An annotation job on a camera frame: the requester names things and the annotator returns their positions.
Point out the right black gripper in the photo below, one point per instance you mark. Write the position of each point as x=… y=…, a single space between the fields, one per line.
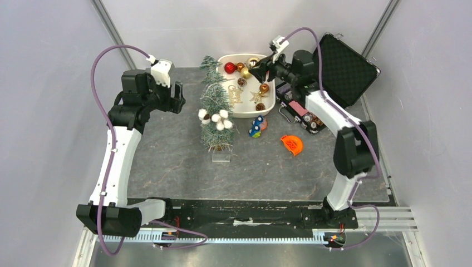
x=268 y=69

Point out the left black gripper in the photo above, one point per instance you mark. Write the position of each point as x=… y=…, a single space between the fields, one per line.
x=172 y=104

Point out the silver gold bauble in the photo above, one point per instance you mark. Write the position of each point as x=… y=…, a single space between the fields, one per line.
x=252 y=62

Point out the white cotton boll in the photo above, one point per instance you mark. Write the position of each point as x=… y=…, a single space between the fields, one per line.
x=221 y=120
x=204 y=116

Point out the small frosted christmas tree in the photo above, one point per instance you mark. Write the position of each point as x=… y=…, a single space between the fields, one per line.
x=215 y=98

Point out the clear battery box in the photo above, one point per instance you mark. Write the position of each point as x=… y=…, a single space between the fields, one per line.
x=221 y=158

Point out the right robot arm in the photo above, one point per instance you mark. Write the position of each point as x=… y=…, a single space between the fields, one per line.
x=356 y=148

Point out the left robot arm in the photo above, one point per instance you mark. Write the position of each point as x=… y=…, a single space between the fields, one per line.
x=108 y=211

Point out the gold merry christmas sign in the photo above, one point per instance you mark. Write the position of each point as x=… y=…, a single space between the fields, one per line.
x=234 y=93

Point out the orange shiny bauble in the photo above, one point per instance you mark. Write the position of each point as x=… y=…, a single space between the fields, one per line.
x=264 y=88

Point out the gold shiny bauble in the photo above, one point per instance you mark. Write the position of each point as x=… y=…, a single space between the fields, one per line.
x=244 y=72

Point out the gold star topper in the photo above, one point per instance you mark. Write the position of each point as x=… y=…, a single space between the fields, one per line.
x=257 y=97

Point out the copper shiny bauble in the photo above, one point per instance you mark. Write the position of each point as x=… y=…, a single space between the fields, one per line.
x=240 y=66

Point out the white plastic tray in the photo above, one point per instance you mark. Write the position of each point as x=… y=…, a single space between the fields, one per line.
x=241 y=97

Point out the frosted pine cone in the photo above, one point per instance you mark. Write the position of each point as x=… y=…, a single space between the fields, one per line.
x=242 y=82

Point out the brown pine cone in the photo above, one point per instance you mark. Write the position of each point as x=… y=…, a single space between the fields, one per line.
x=260 y=107

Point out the pink card deck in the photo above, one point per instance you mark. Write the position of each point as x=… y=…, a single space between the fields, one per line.
x=298 y=109

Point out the red glitter bauble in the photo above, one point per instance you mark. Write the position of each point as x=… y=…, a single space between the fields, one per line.
x=230 y=68

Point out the orange round toy disc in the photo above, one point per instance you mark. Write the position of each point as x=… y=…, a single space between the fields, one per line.
x=263 y=124

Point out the black poker chip case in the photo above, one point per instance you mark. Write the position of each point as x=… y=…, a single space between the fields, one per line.
x=346 y=76

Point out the orange semicircle plastic piece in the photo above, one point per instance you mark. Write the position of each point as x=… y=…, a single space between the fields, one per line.
x=293 y=144

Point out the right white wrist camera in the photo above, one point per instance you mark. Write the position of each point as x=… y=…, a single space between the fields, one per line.
x=277 y=46

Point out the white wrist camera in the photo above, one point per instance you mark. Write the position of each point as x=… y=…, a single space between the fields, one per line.
x=277 y=46
x=160 y=70

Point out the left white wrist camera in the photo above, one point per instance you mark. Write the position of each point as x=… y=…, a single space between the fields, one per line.
x=160 y=70

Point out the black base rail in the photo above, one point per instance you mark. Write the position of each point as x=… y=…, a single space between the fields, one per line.
x=254 y=218

